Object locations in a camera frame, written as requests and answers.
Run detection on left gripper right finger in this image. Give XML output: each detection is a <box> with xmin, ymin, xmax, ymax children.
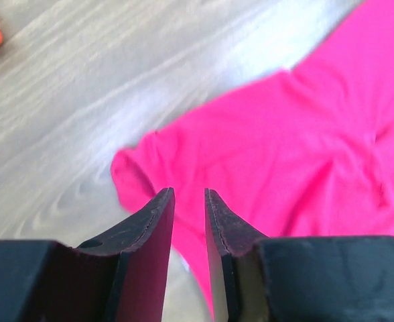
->
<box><xmin>204</xmin><ymin>189</ymin><xmax>267</xmax><ymax>321</ymax></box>

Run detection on magenta t-shirt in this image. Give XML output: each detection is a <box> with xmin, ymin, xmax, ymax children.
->
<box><xmin>111</xmin><ymin>1</ymin><xmax>394</xmax><ymax>304</ymax></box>

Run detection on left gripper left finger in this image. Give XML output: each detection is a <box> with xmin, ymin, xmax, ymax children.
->
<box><xmin>78</xmin><ymin>188</ymin><xmax>175</xmax><ymax>321</ymax></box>

